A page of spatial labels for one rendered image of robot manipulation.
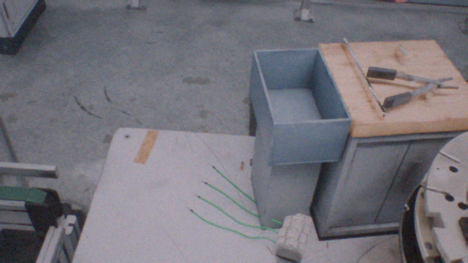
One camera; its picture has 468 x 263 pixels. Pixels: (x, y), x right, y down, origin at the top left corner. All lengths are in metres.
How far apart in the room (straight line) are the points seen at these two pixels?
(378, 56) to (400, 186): 0.21
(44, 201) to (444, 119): 0.71
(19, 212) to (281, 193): 0.50
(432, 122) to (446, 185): 0.15
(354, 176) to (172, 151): 0.39
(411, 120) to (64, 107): 1.85
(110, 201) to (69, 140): 1.26
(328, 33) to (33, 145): 1.70
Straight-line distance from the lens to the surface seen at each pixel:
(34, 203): 0.97
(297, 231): 0.83
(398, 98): 0.67
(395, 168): 0.77
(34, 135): 2.22
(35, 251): 1.82
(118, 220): 0.88
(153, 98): 2.30
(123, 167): 0.96
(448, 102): 0.74
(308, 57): 0.78
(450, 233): 0.54
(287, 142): 0.66
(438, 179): 0.58
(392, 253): 0.87
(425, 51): 0.83
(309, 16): 2.97
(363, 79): 0.71
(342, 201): 0.80
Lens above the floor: 1.49
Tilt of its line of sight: 44 degrees down
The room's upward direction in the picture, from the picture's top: 4 degrees clockwise
